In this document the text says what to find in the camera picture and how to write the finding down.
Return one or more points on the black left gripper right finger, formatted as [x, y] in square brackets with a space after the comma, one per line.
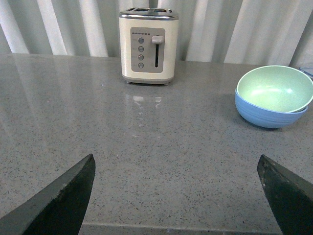
[290, 197]

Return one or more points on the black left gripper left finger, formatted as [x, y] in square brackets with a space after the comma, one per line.
[59, 208]

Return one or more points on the blue plastic bowl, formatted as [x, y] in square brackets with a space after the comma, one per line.
[263, 117]

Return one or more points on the green plastic bowl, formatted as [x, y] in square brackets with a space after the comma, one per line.
[277, 88]

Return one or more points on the white pleated curtain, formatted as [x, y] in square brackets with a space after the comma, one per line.
[256, 32]

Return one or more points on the cream two-slot toaster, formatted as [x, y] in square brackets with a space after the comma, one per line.
[148, 44]

